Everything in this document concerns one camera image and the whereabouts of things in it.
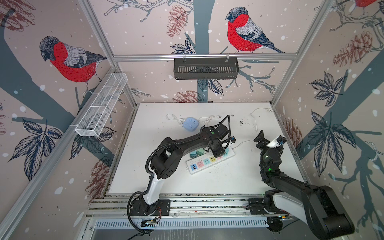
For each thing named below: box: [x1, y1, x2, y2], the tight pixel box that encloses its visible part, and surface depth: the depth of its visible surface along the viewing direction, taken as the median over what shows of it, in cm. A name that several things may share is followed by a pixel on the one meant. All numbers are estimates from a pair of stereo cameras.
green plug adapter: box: [196, 148, 205, 156], surface depth 92 cm
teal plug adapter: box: [190, 150, 197, 158], surface depth 92 cm
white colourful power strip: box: [186, 147, 236, 175], surface depth 89 cm
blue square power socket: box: [183, 117, 199, 132], surface depth 109 cm
